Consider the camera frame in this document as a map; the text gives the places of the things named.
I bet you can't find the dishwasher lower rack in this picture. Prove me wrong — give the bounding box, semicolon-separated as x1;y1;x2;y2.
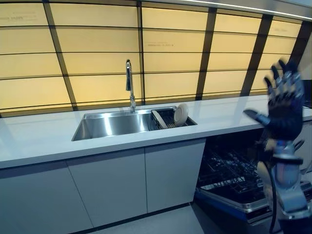
198;146;266;195

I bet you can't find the round cream plate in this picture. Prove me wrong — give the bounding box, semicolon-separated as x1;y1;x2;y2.
173;103;189;127

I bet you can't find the stainless steel sink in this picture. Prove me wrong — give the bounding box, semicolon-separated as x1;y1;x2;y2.
71;105;198;142

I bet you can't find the grey cabinet door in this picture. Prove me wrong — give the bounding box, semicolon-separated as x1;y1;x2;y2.
144;138;207;214
66;147;148;228
0;160;94;234

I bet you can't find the open dishwasher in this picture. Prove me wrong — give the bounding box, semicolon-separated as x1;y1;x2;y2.
194;128;312;224

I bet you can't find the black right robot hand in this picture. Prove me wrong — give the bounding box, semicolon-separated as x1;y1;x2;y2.
243;58;305;142

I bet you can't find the flat cream plate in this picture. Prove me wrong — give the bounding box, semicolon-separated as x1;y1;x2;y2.
152;110;167;128

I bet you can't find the black dish drying rack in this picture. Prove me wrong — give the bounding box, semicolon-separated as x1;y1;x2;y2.
148;106;197;131

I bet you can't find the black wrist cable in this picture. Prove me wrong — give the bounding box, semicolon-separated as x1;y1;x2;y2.
254;140;281;234

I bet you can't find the chrome kitchen faucet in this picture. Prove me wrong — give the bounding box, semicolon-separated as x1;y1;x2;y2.
125;58;137;113

